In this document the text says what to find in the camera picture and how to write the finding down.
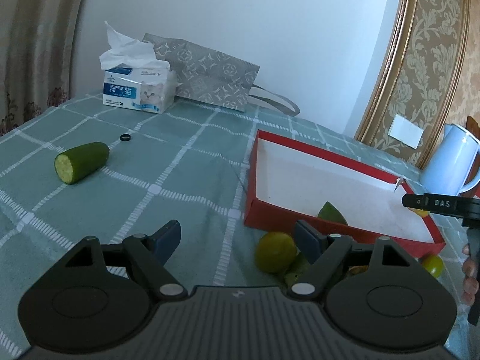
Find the round green lime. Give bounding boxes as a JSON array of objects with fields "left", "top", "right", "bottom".
[
  {"left": 419, "top": 254, "right": 444, "bottom": 279},
  {"left": 255, "top": 232, "right": 297, "bottom": 273}
]

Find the yellow fruit piece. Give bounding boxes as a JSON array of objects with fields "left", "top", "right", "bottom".
[{"left": 413, "top": 209, "right": 430, "bottom": 218}]

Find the short cut cucumber piece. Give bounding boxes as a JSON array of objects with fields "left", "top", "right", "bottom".
[{"left": 283, "top": 252, "right": 311, "bottom": 287}]

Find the operator hand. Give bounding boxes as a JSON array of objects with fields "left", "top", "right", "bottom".
[{"left": 461, "top": 244, "right": 479, "bottom": 306}]

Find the light blue electric kettle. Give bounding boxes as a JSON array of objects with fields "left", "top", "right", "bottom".
[{"left": 419, "top": 124, "right": 479, "bottom": 196}]

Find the green mango wedge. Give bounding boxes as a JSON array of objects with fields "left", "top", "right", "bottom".
[{"left": 317, "top": 202, "right": 348, "bottom": 226}]

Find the green checked tablecloth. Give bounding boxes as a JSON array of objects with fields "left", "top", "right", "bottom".
[{"left": 0, "top": 94, "right": 480, "bottom": 360}]

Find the cucumber piece on cloth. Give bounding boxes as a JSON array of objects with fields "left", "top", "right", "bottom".
[{"left": 54, "top": 142, "right": 110, "bottom": 185}]

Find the red shallow cardboard box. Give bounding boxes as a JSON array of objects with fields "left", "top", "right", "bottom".
[{"left": 244, "top": 130, "right": 446, "bottom": 258}]

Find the cat print tissue box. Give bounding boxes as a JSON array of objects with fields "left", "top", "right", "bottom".
[{"left": 99, "top": 24, "right": 178, "bottom": 114}]

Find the grey patterned gift bag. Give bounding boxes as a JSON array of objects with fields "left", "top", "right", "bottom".
[{"left": 142, "top": 33, "right": 300, "bottom": 116}]

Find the patterned beige curtain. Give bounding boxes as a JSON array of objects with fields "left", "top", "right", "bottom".
[{"left": 1, "top": 0, "right": 81, "bottom": 134}]

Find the white wall switch plate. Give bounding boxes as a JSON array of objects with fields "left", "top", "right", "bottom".
[{"left": 388, "top": 115, "right": 424, "bottom": 149}]

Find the gold framed wall panel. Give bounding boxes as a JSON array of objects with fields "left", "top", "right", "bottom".
[{"left": 355, "top": 0, "right": 471, "bottom": 168}]

